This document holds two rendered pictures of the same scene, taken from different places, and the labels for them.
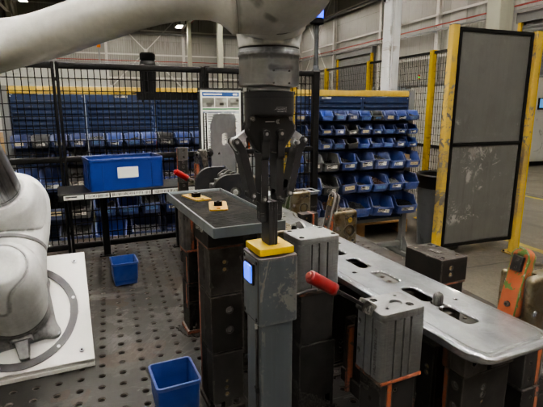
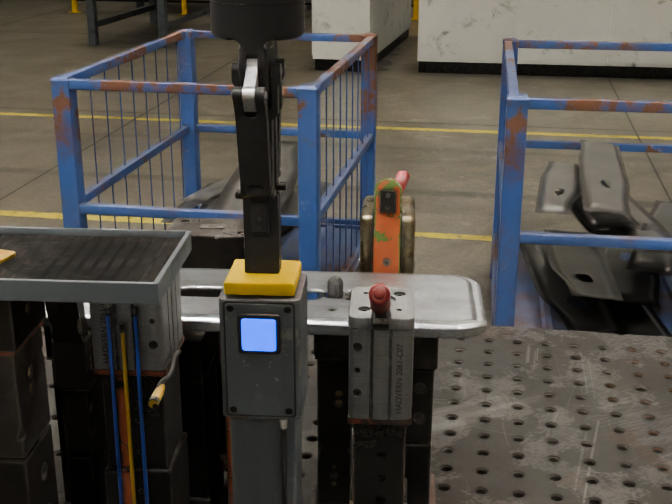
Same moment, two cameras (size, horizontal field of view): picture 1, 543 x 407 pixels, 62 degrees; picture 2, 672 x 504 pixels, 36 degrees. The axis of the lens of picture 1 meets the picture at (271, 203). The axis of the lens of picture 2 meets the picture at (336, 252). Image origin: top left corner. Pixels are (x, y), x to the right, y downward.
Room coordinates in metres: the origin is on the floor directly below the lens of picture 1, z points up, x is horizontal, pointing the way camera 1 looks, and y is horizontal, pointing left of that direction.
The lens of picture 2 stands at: (0.24, 0.70, 1.46)
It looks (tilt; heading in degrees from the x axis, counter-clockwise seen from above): 19 degrees down; 299
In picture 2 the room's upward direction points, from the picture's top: straight up
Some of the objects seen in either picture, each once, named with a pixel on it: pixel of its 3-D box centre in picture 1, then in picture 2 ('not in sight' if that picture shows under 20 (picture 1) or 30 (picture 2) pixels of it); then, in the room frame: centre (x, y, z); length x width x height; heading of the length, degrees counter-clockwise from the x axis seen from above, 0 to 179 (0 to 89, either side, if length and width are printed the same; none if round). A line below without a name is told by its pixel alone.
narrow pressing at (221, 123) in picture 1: (223, 153); not in sight; (1.95, 0.21, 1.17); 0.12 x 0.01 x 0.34; 115
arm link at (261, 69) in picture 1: (268, 71); not in sight; (0.70, 0.00, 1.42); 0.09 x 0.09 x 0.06
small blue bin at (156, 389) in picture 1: (174, 389); not in sight; (0.91, 0.22, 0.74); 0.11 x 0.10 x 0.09; 25
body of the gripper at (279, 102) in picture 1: (269, 121); (258, 45); (0.70, 0.00, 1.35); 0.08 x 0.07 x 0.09; 115
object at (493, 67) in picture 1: (485, 148); not in sight; (3.97, -1.87, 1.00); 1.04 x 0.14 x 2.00; 110
